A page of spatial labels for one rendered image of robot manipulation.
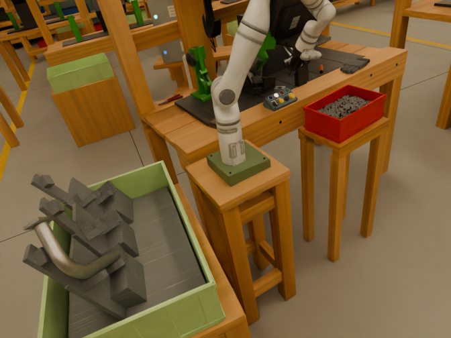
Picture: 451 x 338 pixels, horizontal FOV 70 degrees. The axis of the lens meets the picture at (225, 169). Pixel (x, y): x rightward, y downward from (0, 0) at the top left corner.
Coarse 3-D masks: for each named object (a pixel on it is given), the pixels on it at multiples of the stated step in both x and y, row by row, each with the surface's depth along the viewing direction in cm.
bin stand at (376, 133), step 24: (384, 120) 152; (312, 144) 162; (336, 144) 143; (360, 144) 148; (384, 144) 160; (312, 168) 171; (336, 168) 149; (312, 192) 180; (336, 192) 156; (312, 216) 191; (336, 216) 165; (336, 240) 177
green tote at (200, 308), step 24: (144, 168) 123; (144, 192) 129; (192, 240) 92; (48, 288) 85; (48, 312) 80; (144, 312) 74; (168, 312) 77; (192, 312) 80; (216, 312) 84; (48, 336) 76; (96, 336) 71; (120, 336) 75; (144, 336) 78; (168, 336) 82
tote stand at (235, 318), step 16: (192, 224) 119; (208, 256) 106; (224, 288) 95; (224, 304) 91; (240, 304) 90; (224, 320) 87; (240, 320) 88; (192, 336) 85; (208, 336) 86; (224, 336) 89; (240, 336) 92
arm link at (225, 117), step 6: (216, 78) 113; (216, 108) 118; (222, 108) 118; (228, 108) 118; (234, 108) 118; (216, 114) 118; (222, 114) 117; (228, 114) 116; (234, 114) 116; (216, 120) 118; (222, 120) 116; (228, 120) 115; (234, 120) 116
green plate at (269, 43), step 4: (268, 32) 163; (268, 36) 164; (264, 40) 162; (268, 40) 165; (272, 40) 166; (264, 44) 163; (268, 44) 166; (272, 44) 167; (260, 48) 166; (264, 48) 164; (268, 48) 167; (272, 48) 168; (260, 52) 167
